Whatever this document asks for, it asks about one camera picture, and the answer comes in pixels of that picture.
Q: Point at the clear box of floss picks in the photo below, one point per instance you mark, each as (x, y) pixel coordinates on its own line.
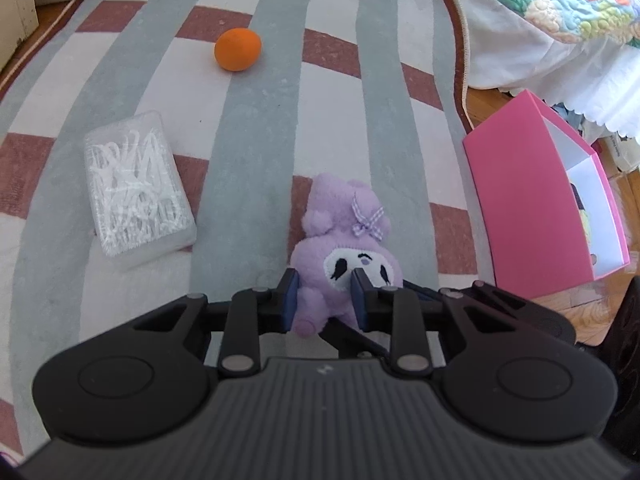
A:
(135, 185)

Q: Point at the striped checkered rug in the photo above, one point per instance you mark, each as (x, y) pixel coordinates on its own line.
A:
(250, 160)

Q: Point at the beige wooden panel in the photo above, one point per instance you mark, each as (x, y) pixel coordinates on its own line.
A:
(17, 5)

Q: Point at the pink cardboard box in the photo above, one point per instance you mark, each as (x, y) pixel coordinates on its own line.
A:
(520, 200)

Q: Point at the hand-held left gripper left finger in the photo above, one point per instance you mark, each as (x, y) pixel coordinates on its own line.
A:
(290, 305)

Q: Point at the purple plush toy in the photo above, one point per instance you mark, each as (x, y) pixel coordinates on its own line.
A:
(340, 220)

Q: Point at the green yarn ball black label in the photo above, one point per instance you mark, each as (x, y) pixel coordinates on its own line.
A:
(584, 222)

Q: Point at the orange egg-shaped ball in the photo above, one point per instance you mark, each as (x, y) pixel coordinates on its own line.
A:
(238, 49)

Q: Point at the flat cardboard box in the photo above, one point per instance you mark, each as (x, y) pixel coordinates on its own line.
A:
(620, 152)

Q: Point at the grey blue crumpled cloth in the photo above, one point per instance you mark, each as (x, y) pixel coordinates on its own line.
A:
(567, 115)

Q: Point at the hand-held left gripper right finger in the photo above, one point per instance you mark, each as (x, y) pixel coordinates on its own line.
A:
(360, 305)

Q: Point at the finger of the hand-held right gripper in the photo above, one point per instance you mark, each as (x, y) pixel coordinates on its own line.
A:
(530, 315)

